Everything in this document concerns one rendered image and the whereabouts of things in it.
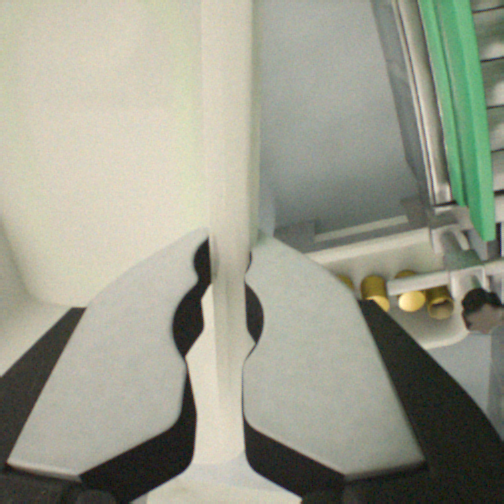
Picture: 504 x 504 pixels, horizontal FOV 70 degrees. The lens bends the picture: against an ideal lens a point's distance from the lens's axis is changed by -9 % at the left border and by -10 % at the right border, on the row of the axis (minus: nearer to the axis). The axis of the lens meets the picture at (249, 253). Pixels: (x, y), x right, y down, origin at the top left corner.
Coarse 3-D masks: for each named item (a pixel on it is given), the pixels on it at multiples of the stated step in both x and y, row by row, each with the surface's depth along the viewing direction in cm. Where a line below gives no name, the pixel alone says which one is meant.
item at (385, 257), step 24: (384, 240) 41; (408, 240) 40; (336, 264) 52; (360, 264) 51; (384, 264) 50; (408, 264) 50; (432, 264) 49; (408, 312) 52; (456, 312) 47; (432, 336) 48; (456, 336) 46
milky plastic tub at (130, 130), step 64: (0, 0) 14; (64, 0) 14; (128, 0) 13; (192, 0) 13; (256, 0) 7; (0, 64) 15; (64, 64) 15; (128, 64) 15; (192, 64) 14; (256, 64) 8; (0, 128) 17; (64, 128) 17; (128, 128) 16; (192, 128) 16; (256, 128) 9; (0, 192) 19; (64, 192) 19; (128, 192) 18; (192, 192) 17; (256, 192) 10; (0, 256) 21; (64, 256) 21; (128, 256) 20; (0, 320) 21; (192, 384) 19
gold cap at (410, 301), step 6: (408, 270) 50; (396, 276) 51; (402, 276) 50; (396, 294) 49; (402, 294) 47; (408, 294) 47; (414, 294) 47; (420, 294) 47; (402, 300) 48; (408, 300) 48; (414, 300) 47; (420, 300) 47; (402, 306) 48; (408, 306) 48; (414, 306) 48; (420, 306) 48
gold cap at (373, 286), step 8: (368, 280) 51; (376, 280) 51; (384, 280) 52; (360, 288) 52; (368, 288) 50; (376, 288) 49; (384, 288) 50; (368, 296) 49; (376, 296) 48; (384, 296) 48; (384, 304) 48
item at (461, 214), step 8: (496, 192) 32; (424, 200) 37; (496, 200) 32; (424, 208) 38; (432, 208) 34; (440, 208) 33; (448, 208) 33; (456, 208) 33; (464, 208) 33; (496, 208) 32; (432, 216) 35; (440, 216) 34; (456, 216) 33; (464, 216) 33; (496, 216) 33; (464, 224) 34
